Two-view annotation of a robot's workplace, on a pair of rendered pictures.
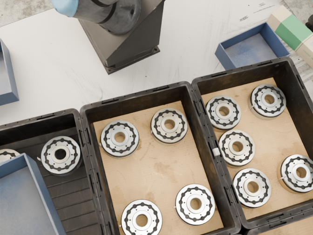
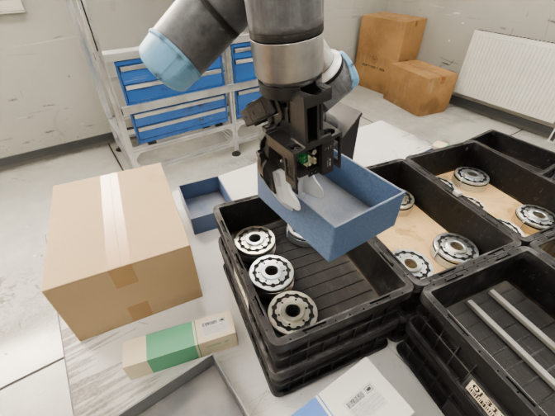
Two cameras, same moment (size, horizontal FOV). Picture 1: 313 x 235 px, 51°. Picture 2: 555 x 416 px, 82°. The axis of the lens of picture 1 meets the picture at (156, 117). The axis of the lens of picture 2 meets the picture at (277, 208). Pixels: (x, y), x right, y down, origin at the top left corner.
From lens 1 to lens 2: 0.61 m
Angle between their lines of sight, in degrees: 30
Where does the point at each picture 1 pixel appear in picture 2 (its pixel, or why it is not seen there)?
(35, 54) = (244, 191)
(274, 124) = (486, 194)
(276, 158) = (505, 215)
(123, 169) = not seen: hidden behind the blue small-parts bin
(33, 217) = (336, 200)
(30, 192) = (325, 186)
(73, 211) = (333, 273)
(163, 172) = (406, 234)
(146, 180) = (393, 242)
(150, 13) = (350, 127)
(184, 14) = (360, 158)
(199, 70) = not seen: hidden behind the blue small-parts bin
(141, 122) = not seen: hidden behind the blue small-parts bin
